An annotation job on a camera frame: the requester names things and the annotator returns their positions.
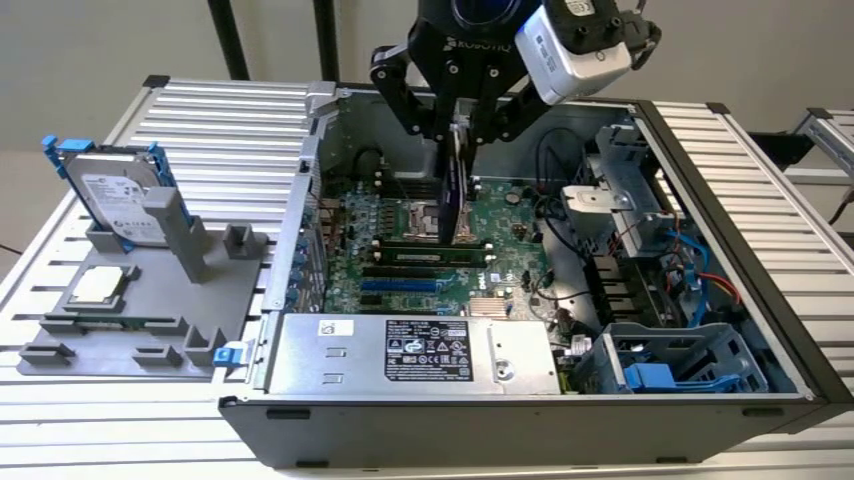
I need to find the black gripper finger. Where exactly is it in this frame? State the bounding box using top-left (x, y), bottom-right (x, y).
top-left (368, 43), bottom-right (463, 145)
top-left (475, 81), bottom-right (544, 145)

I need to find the green graphics card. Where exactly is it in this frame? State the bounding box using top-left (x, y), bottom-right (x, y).
top-left (436, 98), bottom-right (480, 247)

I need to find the black stand pole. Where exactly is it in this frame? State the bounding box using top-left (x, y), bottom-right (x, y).
top-left (205, 0), bottom-right (252, 81)
top-left (312, 0), bottom-right (343, 84)

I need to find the silver metal drive cage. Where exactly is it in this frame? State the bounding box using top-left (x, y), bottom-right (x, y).
top-left (559, 124), bottom-right (689, 256)

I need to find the CPU socket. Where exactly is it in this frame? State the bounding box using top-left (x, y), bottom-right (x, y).
top-left (398, 199), bottom-right (447, 240)

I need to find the green motherboard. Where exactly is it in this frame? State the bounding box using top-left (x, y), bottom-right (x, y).
top-left (318, 175), bottom-right (579, 321)

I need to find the black RAM slot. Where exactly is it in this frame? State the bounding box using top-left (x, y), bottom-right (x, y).
top-left (379, 238), bottom-right (487, 250)

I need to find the black RAM stick with label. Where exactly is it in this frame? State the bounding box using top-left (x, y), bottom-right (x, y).
top-left (380, 249), bottom-right (487, 266)

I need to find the long black expansion slot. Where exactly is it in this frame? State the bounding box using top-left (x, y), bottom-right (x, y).
top-left (362, 266), bottom-right (442, 280)

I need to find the blue expansion slot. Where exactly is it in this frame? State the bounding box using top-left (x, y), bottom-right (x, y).
top-left (362, 278), bottom-right (439, 296)

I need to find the silver chipset heatsink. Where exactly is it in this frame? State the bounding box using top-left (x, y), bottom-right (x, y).
top-left (468, 294), bottom-right (514, 319)

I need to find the hard disk in blue carrier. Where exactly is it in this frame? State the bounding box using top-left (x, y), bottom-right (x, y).
top-left (43, 134), bottom-right (205, 251)

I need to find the aluminium side table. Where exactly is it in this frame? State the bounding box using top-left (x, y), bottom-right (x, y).
top-left (783, 107), bottom-right (854, 186)

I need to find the grey disk bay cage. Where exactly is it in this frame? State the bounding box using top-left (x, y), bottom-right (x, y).
top-left (572, 322), bottom-right (775, 396)

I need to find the grey power supply unit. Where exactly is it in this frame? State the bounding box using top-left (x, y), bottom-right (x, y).
top-left (266, 312), bottom-right (562, 396)

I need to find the blue plastic drive tray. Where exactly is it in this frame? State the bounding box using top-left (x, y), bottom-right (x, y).
top-left (623, 362), bottom-right (769, 395)

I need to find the silver CPU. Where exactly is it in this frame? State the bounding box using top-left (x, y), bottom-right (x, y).
top-left (69, 267), bottom-right (128, 304)

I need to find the black open PC case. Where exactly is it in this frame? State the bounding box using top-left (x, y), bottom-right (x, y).
top-left (217, 82), bottom-right (854, 471)

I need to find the green RAM stick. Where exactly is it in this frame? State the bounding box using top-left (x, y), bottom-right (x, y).
top-left (72, 317), bottom-right (148, 331)

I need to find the grey parts rack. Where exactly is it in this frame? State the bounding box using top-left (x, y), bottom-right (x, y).
top-left (16, 187), bottom-right (279, 380)

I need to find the black wire loop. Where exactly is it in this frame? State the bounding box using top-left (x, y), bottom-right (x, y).
top-left (535, 127), bottom-right (590, 201)

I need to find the blue wire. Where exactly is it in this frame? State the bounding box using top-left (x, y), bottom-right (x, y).
top-left (663, 224), bottom-right (726, 326)

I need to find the black table bracket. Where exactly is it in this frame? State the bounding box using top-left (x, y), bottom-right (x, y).
top-left (746, 130), bottom-right (814, 167)

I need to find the red wire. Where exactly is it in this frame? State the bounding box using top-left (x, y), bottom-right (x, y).
top-left (705, 272), bottom-right (743, 305)

